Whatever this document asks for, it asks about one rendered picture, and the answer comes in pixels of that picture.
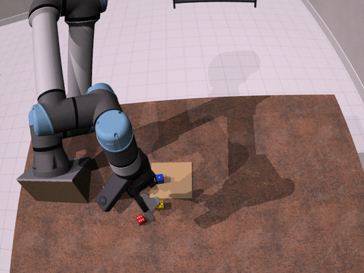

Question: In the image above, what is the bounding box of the blue die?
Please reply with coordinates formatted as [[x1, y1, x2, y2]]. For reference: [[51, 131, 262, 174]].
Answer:
[[156, 174, 164, 184]]

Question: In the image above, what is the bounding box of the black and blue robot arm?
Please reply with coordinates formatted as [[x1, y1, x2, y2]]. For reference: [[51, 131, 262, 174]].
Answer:
[[28, 0, 142, 212]]

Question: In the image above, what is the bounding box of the red die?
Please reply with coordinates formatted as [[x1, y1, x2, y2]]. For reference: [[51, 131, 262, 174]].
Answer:
[[136, 214, 146, 225]]

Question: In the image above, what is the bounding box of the yellow die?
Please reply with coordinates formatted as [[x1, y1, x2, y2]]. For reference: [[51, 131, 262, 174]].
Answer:
[[156, 201, 164, 210]]

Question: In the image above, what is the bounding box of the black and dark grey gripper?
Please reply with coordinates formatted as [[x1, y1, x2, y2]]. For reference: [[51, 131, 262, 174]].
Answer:
[[115, 147, 160, 222]]

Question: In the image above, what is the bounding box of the beige flat mat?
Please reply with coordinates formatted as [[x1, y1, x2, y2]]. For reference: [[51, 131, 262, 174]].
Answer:
[[150, 162, 192, 199]]

